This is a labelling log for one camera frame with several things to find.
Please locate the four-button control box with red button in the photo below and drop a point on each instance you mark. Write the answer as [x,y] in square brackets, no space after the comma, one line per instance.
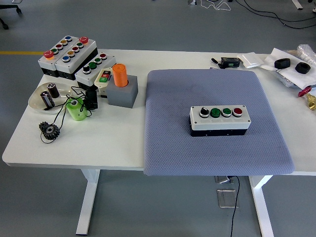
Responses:
[217,124]

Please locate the four-button control box with amber button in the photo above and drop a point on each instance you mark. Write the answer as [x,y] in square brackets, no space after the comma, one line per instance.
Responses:
[82,76]

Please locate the five-button box with emergency stop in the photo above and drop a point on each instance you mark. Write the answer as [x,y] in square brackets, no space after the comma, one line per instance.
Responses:
[74,59]
[48,64]

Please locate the grey-blue textured mat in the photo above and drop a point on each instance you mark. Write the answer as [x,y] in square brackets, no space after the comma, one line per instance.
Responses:
[172,148]

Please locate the grey square block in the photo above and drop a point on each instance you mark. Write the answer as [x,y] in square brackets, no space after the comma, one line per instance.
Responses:
[122,96]

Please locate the orange cylinder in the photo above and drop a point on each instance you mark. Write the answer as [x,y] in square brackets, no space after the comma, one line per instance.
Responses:
[119,75]

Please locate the small black cylindrical device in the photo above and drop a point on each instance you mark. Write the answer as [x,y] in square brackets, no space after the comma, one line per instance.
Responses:
[91,98]

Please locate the black marker pen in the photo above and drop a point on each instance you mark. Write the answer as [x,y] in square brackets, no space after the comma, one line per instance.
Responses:
[216,61]

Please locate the green cylinder spool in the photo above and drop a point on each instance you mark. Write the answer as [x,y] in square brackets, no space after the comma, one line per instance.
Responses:
[76,111]

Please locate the metal floor socket box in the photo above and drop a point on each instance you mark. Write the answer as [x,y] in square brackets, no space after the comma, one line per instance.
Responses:
[222,179]

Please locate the black panel meter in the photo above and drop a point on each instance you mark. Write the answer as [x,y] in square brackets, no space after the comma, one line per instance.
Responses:
[230,61]

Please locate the metal floor socket plate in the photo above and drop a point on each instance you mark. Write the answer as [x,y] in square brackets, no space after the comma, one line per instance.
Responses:
[225,198]

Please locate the black cylindrical capacitor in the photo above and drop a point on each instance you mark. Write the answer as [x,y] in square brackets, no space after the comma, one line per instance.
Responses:
[53,90]
[47,99]

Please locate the black metal gear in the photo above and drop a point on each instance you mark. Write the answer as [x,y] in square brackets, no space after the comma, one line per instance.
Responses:
[50,132]

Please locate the white table leg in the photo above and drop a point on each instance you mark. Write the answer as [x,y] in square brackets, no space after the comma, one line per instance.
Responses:
[87,202]
[263,209]

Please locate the clear glass dish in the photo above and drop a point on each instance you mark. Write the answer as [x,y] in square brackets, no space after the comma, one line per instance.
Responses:
[35,100]

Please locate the clear plastic bag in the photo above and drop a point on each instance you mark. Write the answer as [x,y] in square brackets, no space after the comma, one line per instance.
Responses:
[284,78]

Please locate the white foam sheet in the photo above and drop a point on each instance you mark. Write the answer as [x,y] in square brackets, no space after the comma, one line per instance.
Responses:
[292,74]

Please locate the clear bubble wrap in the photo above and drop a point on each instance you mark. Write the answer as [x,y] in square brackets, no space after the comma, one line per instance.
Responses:
[307,53]

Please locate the black office chair base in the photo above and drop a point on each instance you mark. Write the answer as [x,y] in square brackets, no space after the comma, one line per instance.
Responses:
[10,7]

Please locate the cream switch with red green keys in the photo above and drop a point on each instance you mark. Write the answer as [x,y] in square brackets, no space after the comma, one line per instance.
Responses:
[102,80]

